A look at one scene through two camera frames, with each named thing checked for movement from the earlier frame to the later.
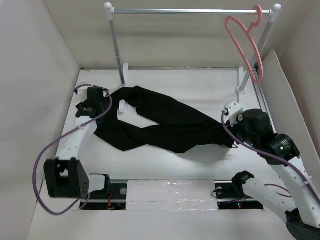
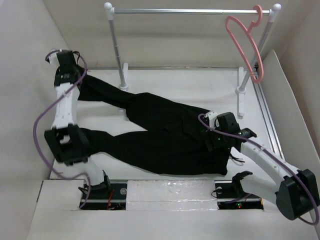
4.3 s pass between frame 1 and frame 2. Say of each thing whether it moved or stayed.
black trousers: moved
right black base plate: stayed
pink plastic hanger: stayed
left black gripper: moved
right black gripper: moved
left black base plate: stayed
